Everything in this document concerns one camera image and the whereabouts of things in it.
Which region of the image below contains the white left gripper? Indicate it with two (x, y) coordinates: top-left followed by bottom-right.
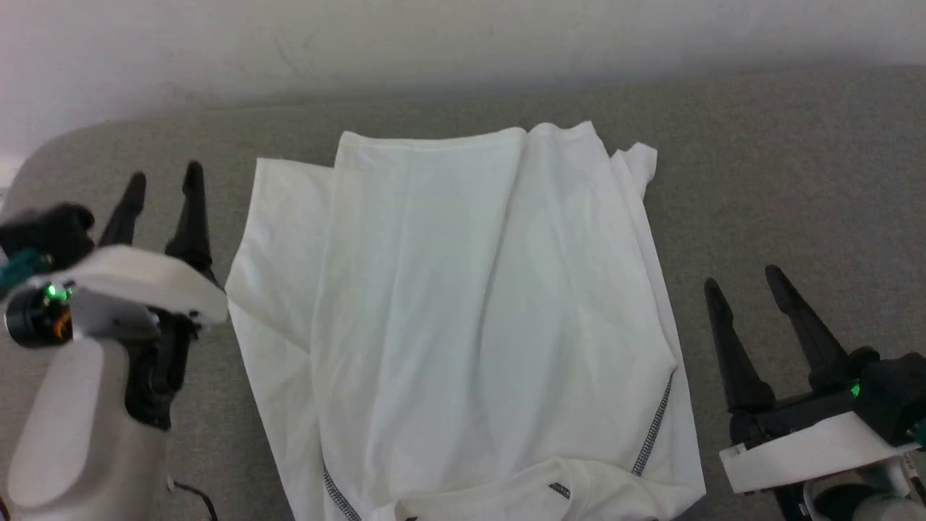
(43, 161), (230, 433)

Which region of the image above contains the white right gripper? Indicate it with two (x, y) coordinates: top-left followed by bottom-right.
(703, 264), (921, 521)

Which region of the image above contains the white shirt with grey stitching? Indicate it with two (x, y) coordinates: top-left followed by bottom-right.
(225, 120), (708, 521)

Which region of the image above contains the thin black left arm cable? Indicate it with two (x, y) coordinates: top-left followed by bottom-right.
(168, 479), (219, 521)

